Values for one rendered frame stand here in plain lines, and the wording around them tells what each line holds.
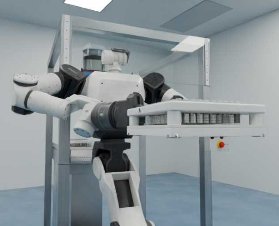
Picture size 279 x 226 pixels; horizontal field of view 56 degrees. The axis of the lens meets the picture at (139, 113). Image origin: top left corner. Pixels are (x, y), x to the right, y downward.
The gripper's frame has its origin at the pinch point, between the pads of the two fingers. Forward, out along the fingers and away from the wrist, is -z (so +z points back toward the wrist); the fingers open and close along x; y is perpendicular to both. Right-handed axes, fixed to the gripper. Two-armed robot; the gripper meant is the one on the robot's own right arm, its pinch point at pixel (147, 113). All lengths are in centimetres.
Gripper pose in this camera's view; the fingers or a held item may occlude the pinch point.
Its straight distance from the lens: 73.9
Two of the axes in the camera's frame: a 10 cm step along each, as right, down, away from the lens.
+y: -5.8, -0.7, -8.1
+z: -8.2, 0.6, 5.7
